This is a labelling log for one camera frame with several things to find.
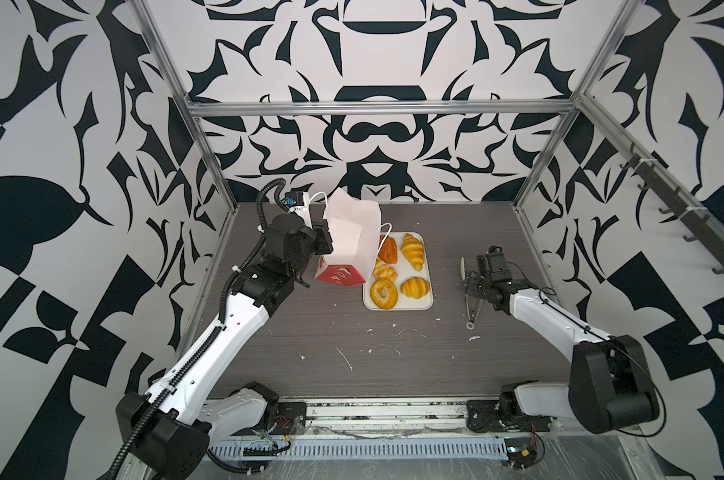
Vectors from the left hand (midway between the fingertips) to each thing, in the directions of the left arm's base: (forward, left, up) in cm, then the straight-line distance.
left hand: (326, 215), depth 71 cm
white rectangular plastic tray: (+3, -21, -33) cm, 40 cm away
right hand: (-3, -44, -26) cm, 51 cm away
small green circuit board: (-45, -44, -35) cm, 72 cm away
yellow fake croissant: (+11, -26, -31) cm, 42 cm away
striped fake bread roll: (+3, -15, -30) cm, 34 cm away
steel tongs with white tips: (-12, -40, -33) cm, 53 cm away
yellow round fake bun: (-3, -25, -31) cm, 40 cm away
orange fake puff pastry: (+12, -18, -31) cm, 38 cm away
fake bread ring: (-5, -15, -30) cm, 34 cm away
